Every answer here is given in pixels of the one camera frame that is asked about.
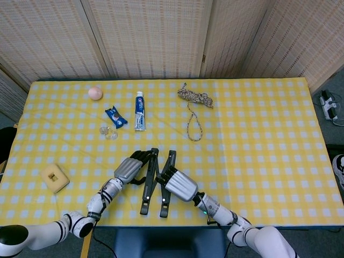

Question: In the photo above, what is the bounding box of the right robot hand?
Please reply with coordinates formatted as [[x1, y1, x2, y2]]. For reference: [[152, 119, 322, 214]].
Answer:
[[155, 166, 199, 202]]

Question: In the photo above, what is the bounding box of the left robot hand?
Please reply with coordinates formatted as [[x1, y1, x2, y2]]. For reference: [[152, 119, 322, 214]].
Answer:
[[114, 150, 159, 186]]

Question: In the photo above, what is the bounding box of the black folding laptop stand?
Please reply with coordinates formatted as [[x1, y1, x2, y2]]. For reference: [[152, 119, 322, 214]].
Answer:
[[139, 147, 177, 218]]

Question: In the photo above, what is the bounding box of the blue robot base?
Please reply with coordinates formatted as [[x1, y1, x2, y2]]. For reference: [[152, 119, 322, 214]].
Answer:
[[113, 228, 227, 258]]

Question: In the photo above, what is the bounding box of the blue cookie packet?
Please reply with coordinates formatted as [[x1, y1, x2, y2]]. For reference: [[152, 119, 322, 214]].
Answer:
[[104, 105, 128, 129]]

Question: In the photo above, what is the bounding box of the blue white toothpaste tube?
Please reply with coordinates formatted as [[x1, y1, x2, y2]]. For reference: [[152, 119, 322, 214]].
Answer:
[[134, 91, 147, 132]]

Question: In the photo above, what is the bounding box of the yellow sponge block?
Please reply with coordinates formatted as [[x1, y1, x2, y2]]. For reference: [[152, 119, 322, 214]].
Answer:
[[40, 163, 70, 194]]

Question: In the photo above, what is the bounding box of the yellow white checked tablecloth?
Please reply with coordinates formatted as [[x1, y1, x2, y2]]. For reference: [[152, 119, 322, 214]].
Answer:
[[0, 77, 344, 228]]

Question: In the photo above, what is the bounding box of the pink ball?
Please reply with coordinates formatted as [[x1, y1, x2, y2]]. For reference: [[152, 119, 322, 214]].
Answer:
[[88, 87, 104, 101]]

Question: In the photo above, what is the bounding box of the black object on floor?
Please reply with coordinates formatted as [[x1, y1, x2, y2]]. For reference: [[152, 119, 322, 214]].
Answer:
[[0, 126, 18, 164]]

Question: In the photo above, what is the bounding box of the black white sneaker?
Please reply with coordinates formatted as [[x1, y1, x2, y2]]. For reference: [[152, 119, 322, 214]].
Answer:
[[332, 154, 344, 190]]

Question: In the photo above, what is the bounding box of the white power strip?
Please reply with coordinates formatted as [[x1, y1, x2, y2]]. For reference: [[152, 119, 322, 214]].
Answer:
[[319, 90, 340, 121]]

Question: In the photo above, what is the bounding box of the patterned braided rope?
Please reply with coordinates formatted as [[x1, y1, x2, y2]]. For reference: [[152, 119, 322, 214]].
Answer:
[[176, 82, 214, 142]]

